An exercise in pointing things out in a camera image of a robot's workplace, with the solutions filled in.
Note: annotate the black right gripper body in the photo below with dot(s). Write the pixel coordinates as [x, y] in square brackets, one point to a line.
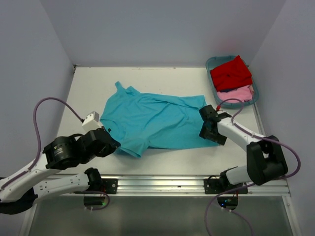
[212, 135]

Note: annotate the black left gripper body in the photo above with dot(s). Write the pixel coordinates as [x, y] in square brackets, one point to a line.
[109, 149]

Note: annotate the turquoise t shirt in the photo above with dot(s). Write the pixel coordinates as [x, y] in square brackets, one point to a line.
[139, 121]

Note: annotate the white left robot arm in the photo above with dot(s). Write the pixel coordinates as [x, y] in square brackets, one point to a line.
[30, 185]

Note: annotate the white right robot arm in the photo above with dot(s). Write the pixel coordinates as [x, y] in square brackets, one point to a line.
[265, 160]

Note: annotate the pink t shirt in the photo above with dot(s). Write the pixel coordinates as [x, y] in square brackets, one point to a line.
[245, 94]

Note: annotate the red t shirt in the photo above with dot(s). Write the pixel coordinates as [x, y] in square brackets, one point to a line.
[231, 75]

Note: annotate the teal plastic basket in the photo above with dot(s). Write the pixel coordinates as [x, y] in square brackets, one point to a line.
[213, 62]

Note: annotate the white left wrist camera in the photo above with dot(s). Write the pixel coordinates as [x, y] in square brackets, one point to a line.
[91, 122]

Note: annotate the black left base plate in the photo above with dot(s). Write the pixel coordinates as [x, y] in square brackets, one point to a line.
[109, 185]

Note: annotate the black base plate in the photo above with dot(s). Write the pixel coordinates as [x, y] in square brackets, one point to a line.
[214, 186]
[109, 185]

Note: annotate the aluminium mounting rail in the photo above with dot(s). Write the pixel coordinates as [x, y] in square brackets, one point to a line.
[160, 184]

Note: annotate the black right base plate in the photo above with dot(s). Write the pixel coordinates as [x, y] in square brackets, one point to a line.
[214, 186]

